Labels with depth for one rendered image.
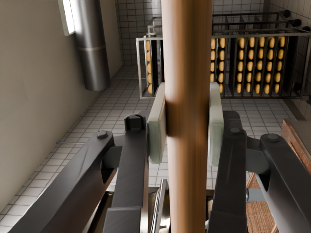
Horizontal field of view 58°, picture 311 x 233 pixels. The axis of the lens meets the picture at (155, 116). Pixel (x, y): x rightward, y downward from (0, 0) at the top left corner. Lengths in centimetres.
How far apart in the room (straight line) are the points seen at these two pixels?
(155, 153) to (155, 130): 2
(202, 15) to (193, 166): 10
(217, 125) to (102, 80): 329
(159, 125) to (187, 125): 3
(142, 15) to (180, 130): 509
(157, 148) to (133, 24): 516
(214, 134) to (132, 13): 515
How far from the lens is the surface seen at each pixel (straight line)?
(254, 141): 16
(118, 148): 16
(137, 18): 528
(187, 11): 17
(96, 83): 343
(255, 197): 138
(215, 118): 17
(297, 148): 190
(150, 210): 209
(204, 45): 17
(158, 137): 17
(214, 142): 17
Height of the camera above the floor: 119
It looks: 8 degrees up
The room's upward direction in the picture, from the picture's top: 89 degrees counter-clockwise
